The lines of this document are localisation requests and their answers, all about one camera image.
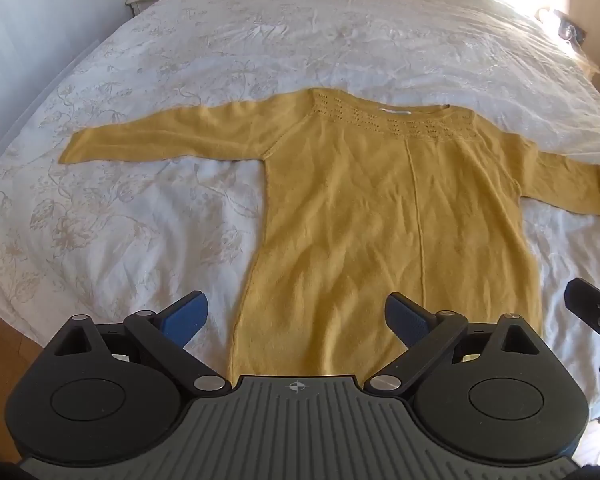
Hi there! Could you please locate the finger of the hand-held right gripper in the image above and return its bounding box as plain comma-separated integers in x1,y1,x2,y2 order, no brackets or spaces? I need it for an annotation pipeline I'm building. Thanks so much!
563,277,600,342

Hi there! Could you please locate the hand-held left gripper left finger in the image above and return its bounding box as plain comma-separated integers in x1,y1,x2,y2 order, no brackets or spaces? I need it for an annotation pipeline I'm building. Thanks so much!
44,290,232,397

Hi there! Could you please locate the mustard yellow knit sweater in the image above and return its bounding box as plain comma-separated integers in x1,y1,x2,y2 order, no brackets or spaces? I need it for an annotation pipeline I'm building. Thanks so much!
60,88,600,379

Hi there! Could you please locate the small dark device with cable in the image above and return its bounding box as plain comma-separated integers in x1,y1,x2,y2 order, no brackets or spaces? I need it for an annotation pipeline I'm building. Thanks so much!
552,9,589,43

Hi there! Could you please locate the white floral bedspread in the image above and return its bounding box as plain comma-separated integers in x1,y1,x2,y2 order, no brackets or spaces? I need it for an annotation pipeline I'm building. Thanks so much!
0,0,600,413

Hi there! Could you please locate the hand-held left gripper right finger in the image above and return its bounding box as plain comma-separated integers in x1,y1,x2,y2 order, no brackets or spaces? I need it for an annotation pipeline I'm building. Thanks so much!
364,292,554,398

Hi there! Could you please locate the white bedside table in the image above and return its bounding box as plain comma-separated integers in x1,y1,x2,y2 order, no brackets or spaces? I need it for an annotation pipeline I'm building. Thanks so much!
125,0,182,22

